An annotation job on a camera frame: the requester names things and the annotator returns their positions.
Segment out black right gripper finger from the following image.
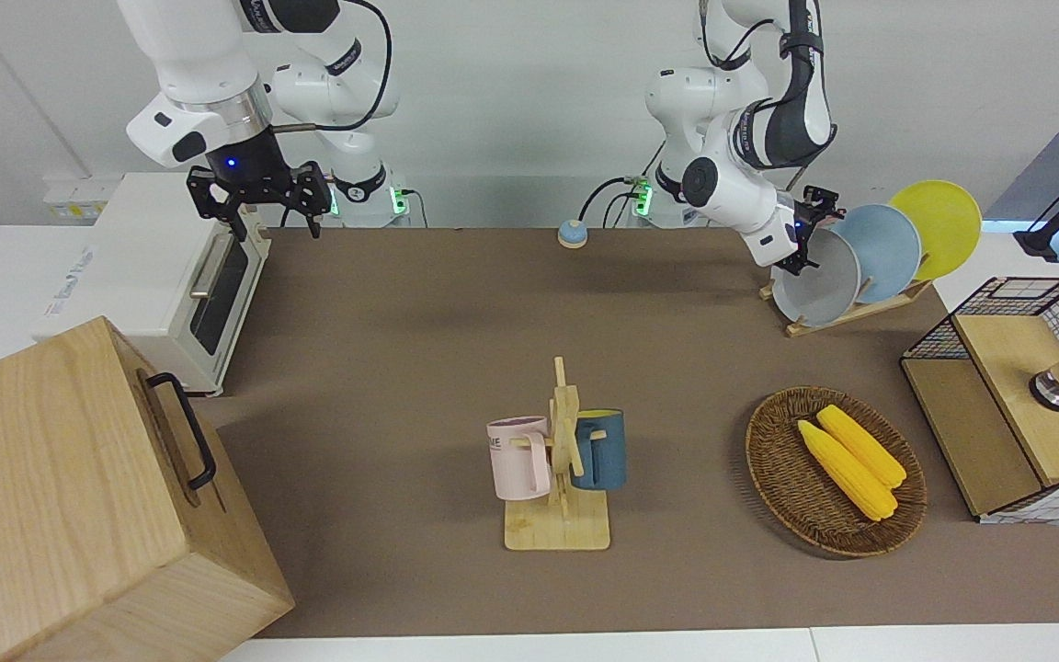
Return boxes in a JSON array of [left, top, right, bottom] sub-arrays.
[[186, 167, 250, 242], [290, 162, 335, 240]]

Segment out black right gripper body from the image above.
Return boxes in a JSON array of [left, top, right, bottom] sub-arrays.
[[208, 129, 301, 205]]

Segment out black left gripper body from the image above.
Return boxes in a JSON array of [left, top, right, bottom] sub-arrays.
[[794, 198, 825, 254]]

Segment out gray plate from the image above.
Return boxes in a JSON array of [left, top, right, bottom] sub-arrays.
[[770, 227, 862, 328]]

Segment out light blue plate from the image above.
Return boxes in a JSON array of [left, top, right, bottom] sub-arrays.
[[828, 204, 923, 304]]

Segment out wooden plate rack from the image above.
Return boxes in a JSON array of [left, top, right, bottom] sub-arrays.
[[759, 276, 935, 338]]

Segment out yellow plate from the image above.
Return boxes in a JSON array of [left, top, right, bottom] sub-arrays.
[[888, 180, 983, 282]]

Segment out white toaster oven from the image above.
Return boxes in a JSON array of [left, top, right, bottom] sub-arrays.
[[30, 172, 271, 398]]

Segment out brown table mat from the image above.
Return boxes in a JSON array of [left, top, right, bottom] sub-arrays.
[[189, 227, 1059, 640]]

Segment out yellow corn cob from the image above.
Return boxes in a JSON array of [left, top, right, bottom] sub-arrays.
[[798, 420, 899, 523], [816, 405, 908, 489]]

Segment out brown wicker basket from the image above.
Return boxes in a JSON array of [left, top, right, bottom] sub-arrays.
[[746, 386, 928, 559]]

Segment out wooden basket insert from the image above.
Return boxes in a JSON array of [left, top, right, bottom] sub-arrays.
[[902, 313, 1059, 518]]

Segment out dark teal mug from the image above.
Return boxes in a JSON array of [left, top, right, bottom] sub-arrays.
[[571, 409, 628, 491]]

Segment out large wooden box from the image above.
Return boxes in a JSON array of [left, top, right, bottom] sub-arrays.
[[0, 315, 296, 662]]

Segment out pink mug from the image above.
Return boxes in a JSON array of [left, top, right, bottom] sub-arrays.
[[486, 416, 553, 502]]

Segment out wooden mug tree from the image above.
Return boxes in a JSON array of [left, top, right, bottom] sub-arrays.
[[504, 357, 611, 553]]

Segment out toaster oven door handle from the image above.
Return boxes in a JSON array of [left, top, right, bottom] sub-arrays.
[[189, 230, 236, 300]]

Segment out white wall power socket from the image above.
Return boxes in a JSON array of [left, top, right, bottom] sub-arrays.
[[42, 179, 112, 222]]

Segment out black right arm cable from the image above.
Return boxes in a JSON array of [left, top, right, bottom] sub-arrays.
[[268, 0, 394, 134]]

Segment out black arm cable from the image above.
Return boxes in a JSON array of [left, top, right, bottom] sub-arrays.
[[700, 0, 829, 212], [268, 0, 394, 134]]

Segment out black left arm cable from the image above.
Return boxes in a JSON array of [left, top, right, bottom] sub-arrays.
[[700, 0, 829, 212]]

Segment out black metal box handle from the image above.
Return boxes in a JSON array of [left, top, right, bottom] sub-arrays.
[[145, 371, 218, 491]]

